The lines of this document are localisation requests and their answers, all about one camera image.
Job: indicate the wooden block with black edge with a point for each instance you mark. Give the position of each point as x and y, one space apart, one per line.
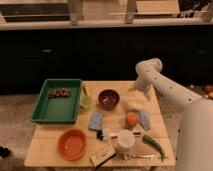
102 156

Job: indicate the dark maroon bowl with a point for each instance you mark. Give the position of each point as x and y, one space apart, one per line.
108 99

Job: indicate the black object on floor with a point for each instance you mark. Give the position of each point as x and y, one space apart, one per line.
4 152

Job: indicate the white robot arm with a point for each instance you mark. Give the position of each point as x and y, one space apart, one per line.
194 149

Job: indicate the grey blue cloth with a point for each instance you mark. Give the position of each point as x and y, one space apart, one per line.
144 120

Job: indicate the green plastic tray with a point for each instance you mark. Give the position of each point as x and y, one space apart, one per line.
59 110

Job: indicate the brown snack bar in tray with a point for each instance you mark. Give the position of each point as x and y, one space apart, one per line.
59 92

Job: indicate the silver fork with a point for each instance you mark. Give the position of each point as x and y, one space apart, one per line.
130 156

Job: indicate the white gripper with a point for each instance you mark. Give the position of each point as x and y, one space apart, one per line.
137 86

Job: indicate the green chili pepper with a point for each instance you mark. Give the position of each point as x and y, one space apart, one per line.
149 140

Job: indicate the white cup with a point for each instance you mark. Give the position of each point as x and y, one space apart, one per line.
125 139

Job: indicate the blue sponge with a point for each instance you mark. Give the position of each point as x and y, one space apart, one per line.
95 122

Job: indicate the orange tomato-like ball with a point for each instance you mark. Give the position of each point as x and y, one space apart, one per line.
131 120

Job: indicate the orange bowl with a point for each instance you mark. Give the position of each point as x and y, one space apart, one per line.
71 144

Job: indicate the black white brush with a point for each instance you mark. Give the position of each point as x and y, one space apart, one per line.
105 134

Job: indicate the light green cup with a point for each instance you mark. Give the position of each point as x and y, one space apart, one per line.
86 102

